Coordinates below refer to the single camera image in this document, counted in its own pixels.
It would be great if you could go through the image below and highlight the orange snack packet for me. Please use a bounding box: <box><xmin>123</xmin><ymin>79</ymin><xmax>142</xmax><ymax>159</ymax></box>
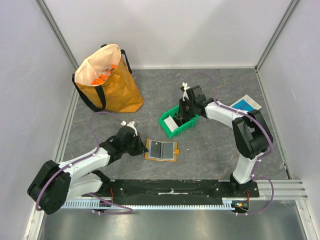
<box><xmin>91</xmin><ymin>64</ymin><xmax>118</xmax><ymax>86</ymax></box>

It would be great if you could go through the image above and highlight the black VIP credit card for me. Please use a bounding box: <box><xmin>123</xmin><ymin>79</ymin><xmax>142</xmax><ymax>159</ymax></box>
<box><xmin>149</xmin><ymin>140</ymin><xmax>162</xmax><ymax>159</ymax></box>

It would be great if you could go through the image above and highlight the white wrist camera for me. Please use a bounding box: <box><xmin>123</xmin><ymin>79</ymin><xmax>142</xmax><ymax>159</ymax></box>
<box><xmin>180</xmin><ymin>82</ymin><xmax>190</xmax><ymax>101</ymax></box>
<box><xmin>120</xmin><ymin>120</ymin><xmax>138</xmax><ymax>136</ymax></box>

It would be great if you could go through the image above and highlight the white slotted cable duct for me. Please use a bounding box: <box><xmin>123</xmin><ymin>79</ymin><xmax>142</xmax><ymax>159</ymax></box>
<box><xmin>61</xmin><ymin>197</ymin><xmax>249</xmax><ymax>211</ymax></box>

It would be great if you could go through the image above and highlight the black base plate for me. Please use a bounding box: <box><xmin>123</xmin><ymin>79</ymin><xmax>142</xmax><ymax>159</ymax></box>
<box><xmin>95</xmin><ymin>179</ymin><xmax>260</xmax><ymax>200</ymax></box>

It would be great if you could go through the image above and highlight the black gold-lined credit card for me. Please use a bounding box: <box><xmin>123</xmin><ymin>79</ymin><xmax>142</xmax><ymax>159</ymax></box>
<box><xmin>162</xmin><ymin>142</ymin><xmax>175</xmax><ymax>160</ymax></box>

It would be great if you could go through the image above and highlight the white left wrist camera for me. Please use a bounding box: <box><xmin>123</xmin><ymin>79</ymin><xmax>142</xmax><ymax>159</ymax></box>
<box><xmin>120</xmin><ymin>120</ymin><xmax>138</xmax><ymax>136</ymax></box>

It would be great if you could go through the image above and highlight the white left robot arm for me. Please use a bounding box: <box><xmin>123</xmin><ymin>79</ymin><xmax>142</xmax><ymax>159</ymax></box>
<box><xmin>27</xmin><ymin>125</ymin><xmax>148</xmax><ymax>215</ymax></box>

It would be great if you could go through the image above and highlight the green plastic bin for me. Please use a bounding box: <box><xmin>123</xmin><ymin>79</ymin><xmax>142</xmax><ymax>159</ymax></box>
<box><xmin>158</xmin><ymin>105</ymin><xmax>199</xmax><ymax>138</ymax></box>

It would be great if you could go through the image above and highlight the orange leather card holder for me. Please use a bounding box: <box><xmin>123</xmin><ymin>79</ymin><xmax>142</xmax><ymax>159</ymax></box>
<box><xmin>144</xmin><ymin>139</ymin><xmax>180</xmax><ymax>162</ymax></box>

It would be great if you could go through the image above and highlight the blue white box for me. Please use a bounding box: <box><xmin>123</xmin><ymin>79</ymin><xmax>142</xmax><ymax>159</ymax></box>
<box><xmin>230</xmin><ymin>94</ymin><xmax>262</xmax><ymax>112</ymax></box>

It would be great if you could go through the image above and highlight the white card stack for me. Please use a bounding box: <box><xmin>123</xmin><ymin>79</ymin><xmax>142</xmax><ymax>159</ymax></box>
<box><xmin>163</xmin><ymin>115</ymin><xmax>179</xmax><ymax>133</ymax></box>

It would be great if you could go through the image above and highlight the brown tote bag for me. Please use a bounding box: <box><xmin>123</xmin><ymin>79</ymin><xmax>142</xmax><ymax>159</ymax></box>
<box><xmin>72</xmin><ymin>43</ymin><xmax>144</xmax><ymax>113</ymax></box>

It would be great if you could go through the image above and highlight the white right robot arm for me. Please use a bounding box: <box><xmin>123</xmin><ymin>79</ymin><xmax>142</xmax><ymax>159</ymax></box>
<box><xmin>173</xmin><ymin>82</ymin><xmax>273</xmax><ymax>197</ymax></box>

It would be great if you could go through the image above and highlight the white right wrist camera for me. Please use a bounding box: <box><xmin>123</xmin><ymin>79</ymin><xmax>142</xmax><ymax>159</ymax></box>
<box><xmin>180</xmin><ymin>82</ymin><xmax>190</xmax><ymax>101</ymax></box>

